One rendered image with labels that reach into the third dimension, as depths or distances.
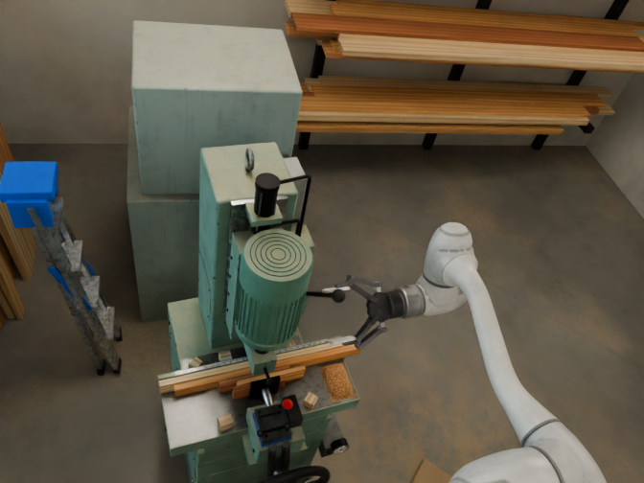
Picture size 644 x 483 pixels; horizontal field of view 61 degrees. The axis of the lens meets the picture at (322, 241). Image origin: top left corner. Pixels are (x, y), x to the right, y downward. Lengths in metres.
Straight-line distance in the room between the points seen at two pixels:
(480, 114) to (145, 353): 2.53
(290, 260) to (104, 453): 1.63
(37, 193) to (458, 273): 1.34
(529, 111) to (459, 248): 2.67
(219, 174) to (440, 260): 0.62
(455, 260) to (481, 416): 1.73
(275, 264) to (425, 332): 1.99
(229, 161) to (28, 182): 0.77
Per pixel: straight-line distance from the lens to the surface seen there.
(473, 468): 1.18
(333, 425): 2.08
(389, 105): 3.55
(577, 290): 3.90
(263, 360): 1.64
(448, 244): 1.42
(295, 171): 1.57
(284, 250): 1.32
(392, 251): 3.49
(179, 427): 1.73
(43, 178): 2.03
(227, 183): 1.44
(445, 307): 1.55
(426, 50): 3.27
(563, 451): 1.27
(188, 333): 2.00
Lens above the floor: 2.50
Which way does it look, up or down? 47 degrees down
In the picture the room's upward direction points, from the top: 15 degrees clockwise
